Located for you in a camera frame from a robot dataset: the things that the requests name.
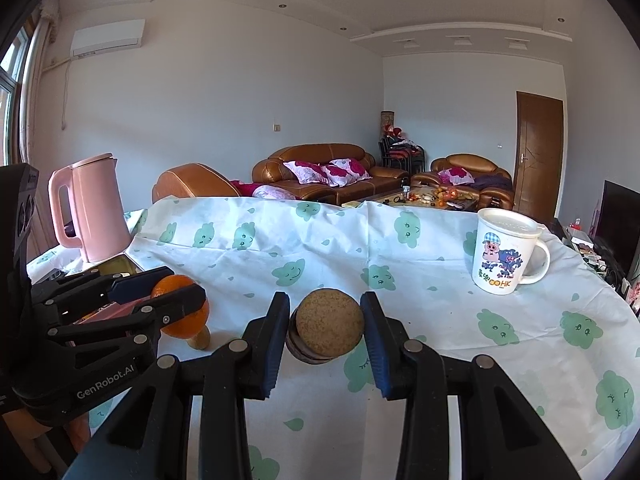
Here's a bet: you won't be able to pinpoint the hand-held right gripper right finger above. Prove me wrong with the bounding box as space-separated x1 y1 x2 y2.
360 291 583 480

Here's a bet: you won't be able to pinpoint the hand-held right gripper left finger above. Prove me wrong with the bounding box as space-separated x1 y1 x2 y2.
62 291 292 480

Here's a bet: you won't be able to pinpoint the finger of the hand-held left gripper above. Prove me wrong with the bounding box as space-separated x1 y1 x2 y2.
32 267 175 311
47 285 207 343

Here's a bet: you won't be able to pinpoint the medium orange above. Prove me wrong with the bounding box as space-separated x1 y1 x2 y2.
150 274 210 338

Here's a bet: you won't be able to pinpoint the pink tin box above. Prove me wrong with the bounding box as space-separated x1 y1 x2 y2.
55 254 153 323

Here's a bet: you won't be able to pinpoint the small yellow fruit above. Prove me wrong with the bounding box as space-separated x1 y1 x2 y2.
182 324 212 352

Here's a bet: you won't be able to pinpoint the white green cloud tablecloth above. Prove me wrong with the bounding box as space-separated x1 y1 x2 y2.
25 195 640 480

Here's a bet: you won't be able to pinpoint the pink electric kettle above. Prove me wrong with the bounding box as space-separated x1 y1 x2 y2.
48 153 132 263

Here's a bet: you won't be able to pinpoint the brown leather armchair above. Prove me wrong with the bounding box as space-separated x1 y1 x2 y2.
411 154 515 211
151 162 241 204

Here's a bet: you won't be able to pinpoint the pink floral blanket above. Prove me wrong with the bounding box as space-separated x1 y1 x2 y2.
252 185 297 201

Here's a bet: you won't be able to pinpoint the white cartoon print mug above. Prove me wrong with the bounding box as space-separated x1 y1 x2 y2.
471 207 551 296

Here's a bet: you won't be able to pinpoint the cluttered coffee table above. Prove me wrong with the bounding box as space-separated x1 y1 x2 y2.
342 185 478 209

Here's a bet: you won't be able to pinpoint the brown leather three-seat sofa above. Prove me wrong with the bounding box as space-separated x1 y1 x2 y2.
251 143 411 203

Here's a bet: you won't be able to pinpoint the white magenta floral pillow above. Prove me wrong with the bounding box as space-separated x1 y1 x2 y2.
322 158 372 187
438 168 475 187
283 160 331 186

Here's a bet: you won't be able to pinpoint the stacked dark chairs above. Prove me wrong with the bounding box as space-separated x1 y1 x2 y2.
379 127 426 173

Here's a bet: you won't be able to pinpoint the window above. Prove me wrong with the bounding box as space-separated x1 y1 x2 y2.
0 25 31 166

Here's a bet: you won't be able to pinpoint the cluttered television stand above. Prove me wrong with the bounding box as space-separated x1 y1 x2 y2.
557 217 640 321

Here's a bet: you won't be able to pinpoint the light curtain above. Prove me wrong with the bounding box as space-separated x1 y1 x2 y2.
10 0 61 166

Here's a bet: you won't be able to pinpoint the brown wooden door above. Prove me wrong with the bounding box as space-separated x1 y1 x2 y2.
514 91 565 218

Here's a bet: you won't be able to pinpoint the black flat television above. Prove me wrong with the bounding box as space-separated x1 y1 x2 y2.
597 180 640 283

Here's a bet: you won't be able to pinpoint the white wall air conditioner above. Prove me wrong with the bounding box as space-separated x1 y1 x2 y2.
70 19 147 57

